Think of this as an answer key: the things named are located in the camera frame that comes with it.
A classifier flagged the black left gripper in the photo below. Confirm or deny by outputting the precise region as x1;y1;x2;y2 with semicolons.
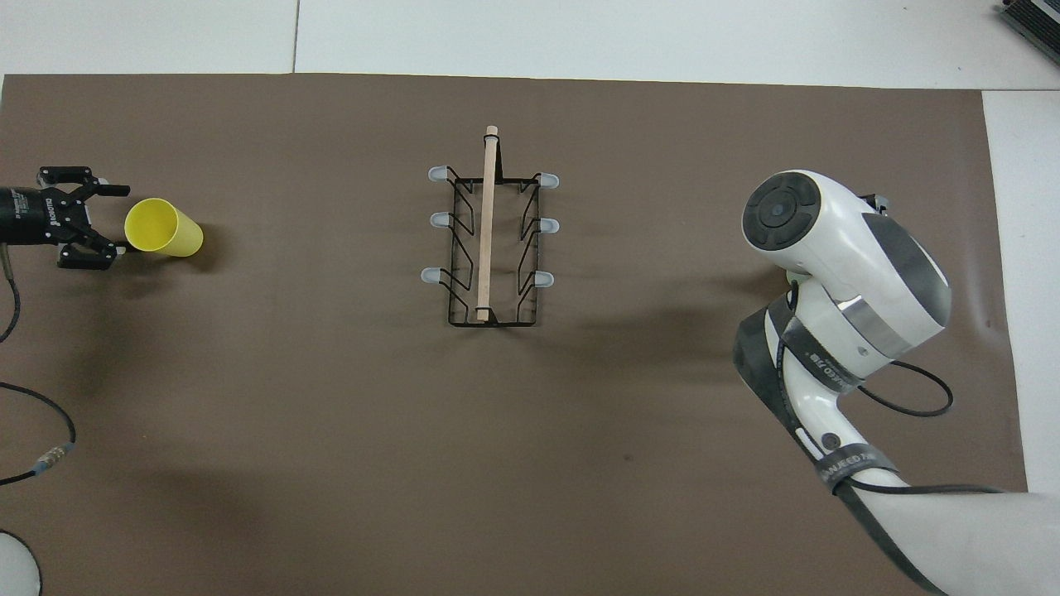
0;166;131;271

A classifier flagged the yellow plastic cup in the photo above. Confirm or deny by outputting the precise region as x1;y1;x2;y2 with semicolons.
124;198;205;257

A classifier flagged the brown table mat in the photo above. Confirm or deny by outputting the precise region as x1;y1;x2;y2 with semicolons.
0;73;1028;596

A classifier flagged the dark ribbed device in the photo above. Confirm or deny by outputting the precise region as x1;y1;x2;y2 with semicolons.
998;0;1060;42

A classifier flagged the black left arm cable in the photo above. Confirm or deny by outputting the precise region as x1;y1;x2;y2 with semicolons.
0;244;77;486

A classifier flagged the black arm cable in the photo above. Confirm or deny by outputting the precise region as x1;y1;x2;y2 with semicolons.
774;281;1007;497
0;244;77;486

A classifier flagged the black wire cup rack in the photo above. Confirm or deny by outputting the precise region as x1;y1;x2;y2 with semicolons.
421;124;561;329

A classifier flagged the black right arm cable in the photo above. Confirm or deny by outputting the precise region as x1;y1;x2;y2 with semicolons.
774;281;1007;497

